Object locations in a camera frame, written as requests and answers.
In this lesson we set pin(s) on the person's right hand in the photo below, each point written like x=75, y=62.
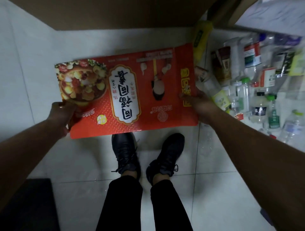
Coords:
x=201, y=107

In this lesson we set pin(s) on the person's left hand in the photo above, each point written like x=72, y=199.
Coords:
x=58, y=119

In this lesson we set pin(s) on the person's right thumb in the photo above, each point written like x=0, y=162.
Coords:
x=187, y=96

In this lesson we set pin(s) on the person's left thumb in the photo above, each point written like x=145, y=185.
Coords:
x=74, y=116

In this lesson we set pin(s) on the red food carton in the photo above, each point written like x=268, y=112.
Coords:
x=133, y=95

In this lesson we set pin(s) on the person's right forearm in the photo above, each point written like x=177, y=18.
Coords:
x=257, y=157

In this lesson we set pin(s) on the person's left forearm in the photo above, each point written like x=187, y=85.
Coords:
x=26, y=152

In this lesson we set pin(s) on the yellow plastic bottle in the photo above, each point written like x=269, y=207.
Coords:
x=201, y=39

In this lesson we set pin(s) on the black left shoe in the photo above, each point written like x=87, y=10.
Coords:
x=125, y=152

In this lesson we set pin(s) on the black shoe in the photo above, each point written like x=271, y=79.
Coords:
x=166, y=157
x=125, y=152

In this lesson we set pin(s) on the black right shoe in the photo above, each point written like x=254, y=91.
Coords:
x=166, y=157

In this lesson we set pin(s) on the pile of empty plastic bottles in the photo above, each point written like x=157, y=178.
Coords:
x=259, y=90

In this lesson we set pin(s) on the person's left leg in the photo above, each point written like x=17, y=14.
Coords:
x=121, y=204

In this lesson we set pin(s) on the person's leg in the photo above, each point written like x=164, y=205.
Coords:
x=168, y=207
x=121, y=204

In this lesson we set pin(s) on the black cabinet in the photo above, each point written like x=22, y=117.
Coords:
x=28, y=205

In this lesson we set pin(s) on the large brown cardboard box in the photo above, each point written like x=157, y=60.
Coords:
x=114, y=13

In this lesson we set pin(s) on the person's right leg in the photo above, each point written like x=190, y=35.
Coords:
x=168, y=207

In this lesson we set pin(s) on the white plastic sheet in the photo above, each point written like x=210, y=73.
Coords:
x=274, y=14

